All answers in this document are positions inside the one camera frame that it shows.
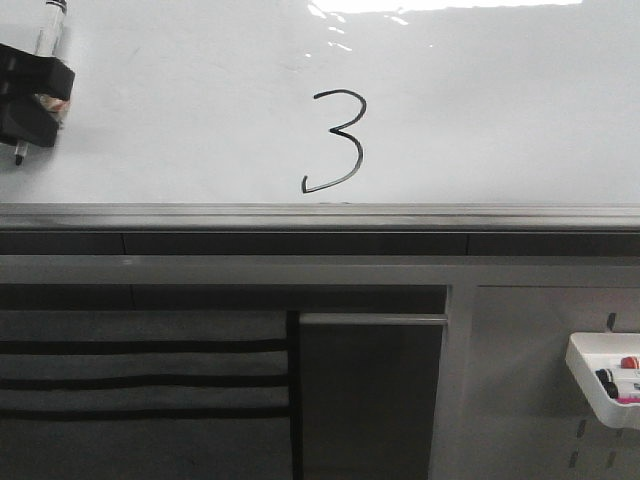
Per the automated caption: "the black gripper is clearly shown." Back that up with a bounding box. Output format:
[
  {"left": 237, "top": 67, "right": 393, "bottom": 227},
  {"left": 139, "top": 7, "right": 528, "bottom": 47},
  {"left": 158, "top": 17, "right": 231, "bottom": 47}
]
[{"left": 1, "top": 44, "right": 75, "bottom": 148}]

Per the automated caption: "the black whiteboard marker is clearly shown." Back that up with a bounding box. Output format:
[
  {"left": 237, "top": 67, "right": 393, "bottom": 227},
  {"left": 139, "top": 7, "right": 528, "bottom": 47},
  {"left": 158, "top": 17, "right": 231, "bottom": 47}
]
[{"left": 13, "top": 0, "right": 71, "bottom": 167}]

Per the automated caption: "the white whiteboard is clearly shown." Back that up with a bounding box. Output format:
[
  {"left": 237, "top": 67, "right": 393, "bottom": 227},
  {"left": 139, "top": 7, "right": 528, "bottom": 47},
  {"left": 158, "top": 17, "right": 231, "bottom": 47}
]
[{"left": 1, "top": 1, "right": 639, "bottom": 230}]

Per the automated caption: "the dark grey panel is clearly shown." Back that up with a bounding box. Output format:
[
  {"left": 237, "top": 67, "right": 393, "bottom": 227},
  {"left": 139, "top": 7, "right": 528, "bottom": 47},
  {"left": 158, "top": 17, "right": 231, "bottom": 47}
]
[{"left": 301, "top": 316, "right": 444, "bottom": 479}]

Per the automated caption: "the white plastic marker tray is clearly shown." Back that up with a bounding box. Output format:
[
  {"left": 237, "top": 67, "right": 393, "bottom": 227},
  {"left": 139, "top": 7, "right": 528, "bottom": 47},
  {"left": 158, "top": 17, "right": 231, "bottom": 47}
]
[{"left": 565, "top": 332, "right": 639, "bottom": 430}]

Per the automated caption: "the red capped marker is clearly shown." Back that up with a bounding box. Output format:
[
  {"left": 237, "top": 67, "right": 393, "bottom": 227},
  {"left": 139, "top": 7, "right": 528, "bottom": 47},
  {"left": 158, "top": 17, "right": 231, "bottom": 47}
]
[{"left": 620, "top": 356, "right": 640, "bottom": 370}]

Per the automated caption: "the pink capped marker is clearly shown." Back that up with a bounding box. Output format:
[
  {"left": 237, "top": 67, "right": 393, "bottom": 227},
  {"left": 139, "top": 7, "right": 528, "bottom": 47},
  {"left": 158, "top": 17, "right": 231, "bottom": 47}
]
[{"left": 616, "top": 395, "right": 640, "bottom": 405}]

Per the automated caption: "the grey whiteboard stand frame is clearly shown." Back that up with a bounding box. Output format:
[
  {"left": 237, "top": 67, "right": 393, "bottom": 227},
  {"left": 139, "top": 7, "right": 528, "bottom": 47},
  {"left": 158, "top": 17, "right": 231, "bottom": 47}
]
[{"left": 1, "top": 231, "right": 639, "bottom": 479}]

